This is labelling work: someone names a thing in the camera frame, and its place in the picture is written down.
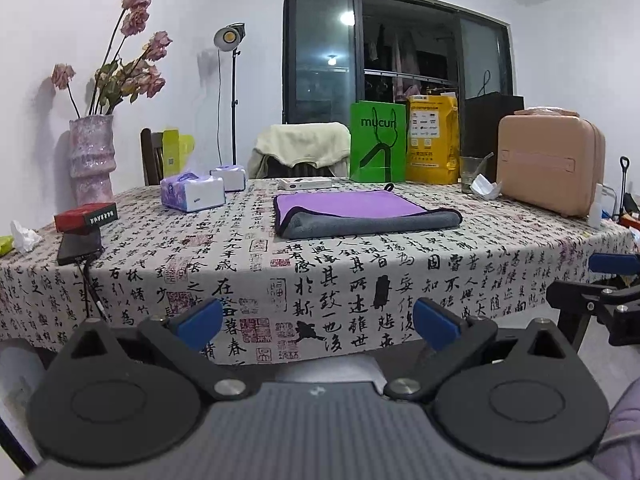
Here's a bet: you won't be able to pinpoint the purple and grey towel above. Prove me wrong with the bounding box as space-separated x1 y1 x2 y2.
273 186 462 240

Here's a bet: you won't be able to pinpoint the small white bottle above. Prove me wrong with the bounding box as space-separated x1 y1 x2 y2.
587 183 603 229

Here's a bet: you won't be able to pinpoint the calligraphy print tablecloth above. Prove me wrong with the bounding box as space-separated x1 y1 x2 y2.
1 180 634 364

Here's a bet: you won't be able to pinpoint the pink hard case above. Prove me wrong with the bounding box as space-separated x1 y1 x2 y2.
497 107 606 218

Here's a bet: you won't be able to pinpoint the black smartphone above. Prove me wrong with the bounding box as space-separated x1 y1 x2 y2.
56 229 103 266

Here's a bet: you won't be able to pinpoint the near purple tissue pack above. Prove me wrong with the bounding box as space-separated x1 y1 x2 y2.
160 172 226 212

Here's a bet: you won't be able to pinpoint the purple tissue pack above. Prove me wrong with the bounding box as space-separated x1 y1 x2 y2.
209 165 247 193
160 172 226 212

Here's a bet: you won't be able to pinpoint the white crumpled paper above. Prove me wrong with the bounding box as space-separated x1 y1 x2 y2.
470 174 502 200

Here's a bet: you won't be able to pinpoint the red and black box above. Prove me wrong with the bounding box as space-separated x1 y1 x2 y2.
54 203 118 233

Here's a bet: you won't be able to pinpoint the clear drinking glass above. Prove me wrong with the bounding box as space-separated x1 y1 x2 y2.
460 152 494 194

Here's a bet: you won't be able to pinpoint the far purple tissue pack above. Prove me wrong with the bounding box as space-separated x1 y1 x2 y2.
209 165 247 193

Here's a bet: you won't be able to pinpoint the crumpled white tissue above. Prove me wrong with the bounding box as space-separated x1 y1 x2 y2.
10 220 42 254

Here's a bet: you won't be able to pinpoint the flat white product box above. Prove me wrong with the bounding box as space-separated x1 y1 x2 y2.
278 177 333 191

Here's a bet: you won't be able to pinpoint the yellow green carton box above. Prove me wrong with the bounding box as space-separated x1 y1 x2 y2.
162 129 195 178

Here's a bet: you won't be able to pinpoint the chair under cream cloth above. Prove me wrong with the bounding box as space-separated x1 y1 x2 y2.
257 156 348 179

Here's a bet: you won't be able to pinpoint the dark wooden chair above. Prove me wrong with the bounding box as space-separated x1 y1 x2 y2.
140 128 164 185

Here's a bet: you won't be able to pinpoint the green wrapper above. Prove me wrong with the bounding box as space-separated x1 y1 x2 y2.
0 235 13 257

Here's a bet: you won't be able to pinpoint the pink speckled vase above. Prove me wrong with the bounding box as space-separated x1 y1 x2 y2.
68 115 116 206

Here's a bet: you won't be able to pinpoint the black paper bag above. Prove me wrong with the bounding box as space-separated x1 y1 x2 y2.
461 92 524 182

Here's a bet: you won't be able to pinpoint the yellow printed paper bag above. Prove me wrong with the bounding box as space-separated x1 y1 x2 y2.
406 96 460 185

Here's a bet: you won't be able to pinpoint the green mucun paper bag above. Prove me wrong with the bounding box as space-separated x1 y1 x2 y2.
349 101 408 183

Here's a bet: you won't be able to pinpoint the cream cloth on chair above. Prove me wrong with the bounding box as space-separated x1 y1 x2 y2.
246 122 350 179

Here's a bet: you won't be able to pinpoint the dried pink roses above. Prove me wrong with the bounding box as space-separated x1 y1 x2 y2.
50 0 172 119

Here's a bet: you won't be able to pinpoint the studio floor lamp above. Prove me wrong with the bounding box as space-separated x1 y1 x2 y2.
214 22 246 165

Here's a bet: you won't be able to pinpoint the black framed window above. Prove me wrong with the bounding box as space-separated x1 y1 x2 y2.
282 0 514 124

